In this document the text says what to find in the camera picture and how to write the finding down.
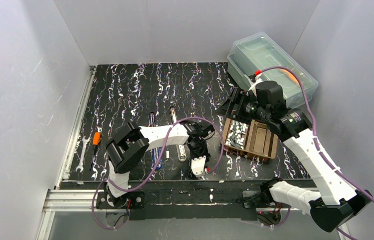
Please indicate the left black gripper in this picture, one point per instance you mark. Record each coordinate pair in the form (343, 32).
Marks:
(199, 149)

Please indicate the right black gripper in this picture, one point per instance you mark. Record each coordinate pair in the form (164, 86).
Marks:
(235, 105)

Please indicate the brown wooden tray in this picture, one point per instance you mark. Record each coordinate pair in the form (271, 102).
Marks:
(260, 142)

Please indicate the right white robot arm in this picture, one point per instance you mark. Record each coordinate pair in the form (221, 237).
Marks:
(336, 201)

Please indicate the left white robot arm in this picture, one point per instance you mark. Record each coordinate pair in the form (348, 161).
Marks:
(126, 148)

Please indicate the pile of staple strips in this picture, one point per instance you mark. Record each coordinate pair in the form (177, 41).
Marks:
(237, 134)

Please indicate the black marbled mat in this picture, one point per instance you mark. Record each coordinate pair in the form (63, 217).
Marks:
(122, 93)

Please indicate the clear plastic storage box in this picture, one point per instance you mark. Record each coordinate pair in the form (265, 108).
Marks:
(259, 51)

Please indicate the silver open-end wrench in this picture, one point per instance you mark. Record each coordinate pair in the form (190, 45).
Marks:
(80, 166)

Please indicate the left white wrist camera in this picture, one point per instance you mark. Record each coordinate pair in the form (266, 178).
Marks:
(198, 166)

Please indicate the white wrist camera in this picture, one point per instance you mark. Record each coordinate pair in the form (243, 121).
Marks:
(198, 166)
(255, 79)

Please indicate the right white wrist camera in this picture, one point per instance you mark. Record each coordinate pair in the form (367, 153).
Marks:
(255, 79)

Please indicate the orange handled tool in box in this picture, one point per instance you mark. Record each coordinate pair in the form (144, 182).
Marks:
(292, 78)

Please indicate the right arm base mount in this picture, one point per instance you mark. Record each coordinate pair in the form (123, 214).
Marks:
(268, 211)

